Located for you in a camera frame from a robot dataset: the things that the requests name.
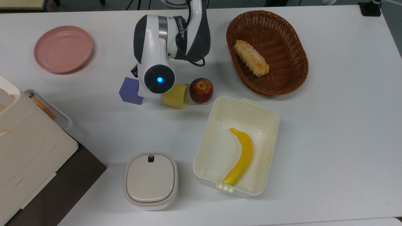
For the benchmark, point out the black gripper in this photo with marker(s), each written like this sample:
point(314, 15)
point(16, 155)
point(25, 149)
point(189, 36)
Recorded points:
point(135, 71)

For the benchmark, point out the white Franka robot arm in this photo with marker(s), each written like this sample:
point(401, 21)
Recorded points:
point(154, 40)

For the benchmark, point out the long toasted bread loaf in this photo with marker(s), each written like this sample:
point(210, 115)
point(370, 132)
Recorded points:
point(251, 58)

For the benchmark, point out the brown wicker basket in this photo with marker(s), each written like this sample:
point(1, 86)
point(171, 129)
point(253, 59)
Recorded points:
point(282, 72)

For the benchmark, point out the purple cube block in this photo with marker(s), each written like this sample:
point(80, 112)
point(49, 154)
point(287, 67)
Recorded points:
point(128, 91)

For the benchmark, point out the yellow cube block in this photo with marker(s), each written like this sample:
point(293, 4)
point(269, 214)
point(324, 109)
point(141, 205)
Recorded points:
point(174, 97)

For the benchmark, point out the red apple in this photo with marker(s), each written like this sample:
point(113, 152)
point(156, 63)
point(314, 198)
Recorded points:
point(201, 91)

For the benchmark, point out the pink plate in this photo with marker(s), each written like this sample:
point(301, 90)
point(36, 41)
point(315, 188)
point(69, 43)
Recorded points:
point(62, 50)

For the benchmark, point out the small cream lidded bin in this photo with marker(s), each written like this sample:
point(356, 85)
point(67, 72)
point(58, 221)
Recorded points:
point(150, 180)

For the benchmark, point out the cream plastic open box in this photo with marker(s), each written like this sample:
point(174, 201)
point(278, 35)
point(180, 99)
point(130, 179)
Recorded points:
point(220, 150)

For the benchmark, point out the dark brown drawer base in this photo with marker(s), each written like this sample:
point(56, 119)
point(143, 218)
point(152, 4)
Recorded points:
point(78, 175)

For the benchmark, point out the beige furniture panel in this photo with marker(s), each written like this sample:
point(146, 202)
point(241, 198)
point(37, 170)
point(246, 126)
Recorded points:
point(22, 3)

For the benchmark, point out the cream plastic cabinet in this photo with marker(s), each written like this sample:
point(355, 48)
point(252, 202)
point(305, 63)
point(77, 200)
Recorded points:
point(25, 150)

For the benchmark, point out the yellow banana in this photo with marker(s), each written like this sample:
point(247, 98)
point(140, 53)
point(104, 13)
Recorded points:
point(245, 153)

